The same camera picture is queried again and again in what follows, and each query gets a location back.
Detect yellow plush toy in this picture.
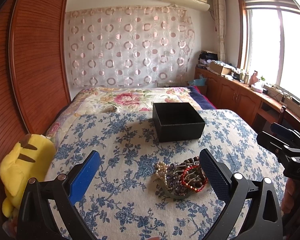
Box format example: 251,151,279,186
0,134,56,218

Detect teal plastic bag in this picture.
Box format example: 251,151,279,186
189,75,207,86

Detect pink figurine on cabinet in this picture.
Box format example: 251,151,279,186
248,70,259,87

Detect pink circle patterned curtain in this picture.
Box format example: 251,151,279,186
65,6,195,88

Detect beige window curtain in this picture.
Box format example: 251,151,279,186
212,0,226,62

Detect pile of clothes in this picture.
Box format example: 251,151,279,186
197,50,218,68

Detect red cord bracelet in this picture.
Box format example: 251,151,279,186
180,164,203,189

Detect pink floral quilt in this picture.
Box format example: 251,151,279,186
46,87,202,142

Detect wooden side cabinet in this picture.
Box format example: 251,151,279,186
194,67,300,132

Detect wooden wardrobe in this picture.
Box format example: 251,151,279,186
0,0,70,219

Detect blue floral bed sheet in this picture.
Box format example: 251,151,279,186
46,110,286,239

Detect dark brown bead bracelet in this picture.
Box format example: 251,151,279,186
176,155,210,193

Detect pale green jade bangle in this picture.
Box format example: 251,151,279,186
161,182,192,200

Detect window with wooden frame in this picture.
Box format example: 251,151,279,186
238,0,300,106

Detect navy blue blanket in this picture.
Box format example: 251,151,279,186
187,86,216,110

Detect white tissue box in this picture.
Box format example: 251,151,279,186
250,85,263,93

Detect black square jewelry box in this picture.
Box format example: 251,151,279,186
152,102,205,142

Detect right hand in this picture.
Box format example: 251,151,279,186
281,178,297,213

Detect cardboard box on cabinet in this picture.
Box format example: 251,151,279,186
209,61,232,75

